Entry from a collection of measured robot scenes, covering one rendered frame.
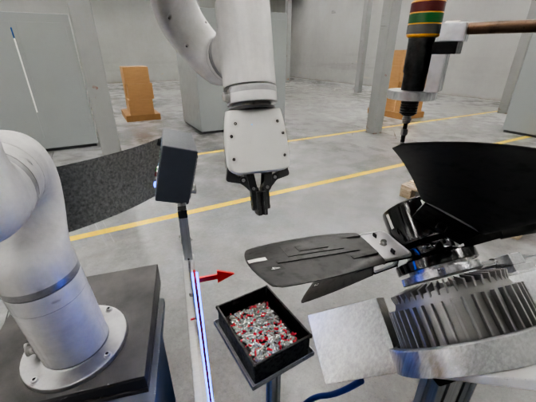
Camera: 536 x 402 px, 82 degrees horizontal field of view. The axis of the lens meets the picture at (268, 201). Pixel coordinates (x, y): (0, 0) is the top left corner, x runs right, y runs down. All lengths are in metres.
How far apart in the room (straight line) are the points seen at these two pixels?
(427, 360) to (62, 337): 0.60
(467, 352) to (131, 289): 0.69
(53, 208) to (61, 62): 5.70
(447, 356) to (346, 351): 0.20
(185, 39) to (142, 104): 7.93
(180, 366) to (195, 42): 1.66
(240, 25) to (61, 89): 5.88
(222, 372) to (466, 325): 1.46
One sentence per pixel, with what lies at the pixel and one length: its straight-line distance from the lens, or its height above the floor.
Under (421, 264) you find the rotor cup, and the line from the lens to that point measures 0.61.
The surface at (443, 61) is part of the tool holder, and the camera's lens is 0.52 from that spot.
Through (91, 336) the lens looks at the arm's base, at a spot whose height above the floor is 1.03.
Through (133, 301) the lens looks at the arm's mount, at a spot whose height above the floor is 0.99.
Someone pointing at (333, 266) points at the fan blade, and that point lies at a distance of 0.52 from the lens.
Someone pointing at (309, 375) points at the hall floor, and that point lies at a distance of 1.86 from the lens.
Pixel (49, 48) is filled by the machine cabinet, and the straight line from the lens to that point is 6.30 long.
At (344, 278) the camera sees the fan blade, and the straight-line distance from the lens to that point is 0.78.
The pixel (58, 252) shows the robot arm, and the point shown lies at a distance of 0.61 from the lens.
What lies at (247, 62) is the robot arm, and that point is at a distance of 0.49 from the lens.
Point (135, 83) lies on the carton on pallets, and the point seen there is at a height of 0.87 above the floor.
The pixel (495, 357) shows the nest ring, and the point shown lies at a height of 1.14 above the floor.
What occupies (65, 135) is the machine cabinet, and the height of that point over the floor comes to 0.24.
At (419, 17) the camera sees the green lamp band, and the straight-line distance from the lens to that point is 0.52.
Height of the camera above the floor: 1.51
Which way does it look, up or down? 25 degrees down
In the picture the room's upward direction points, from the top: straight up
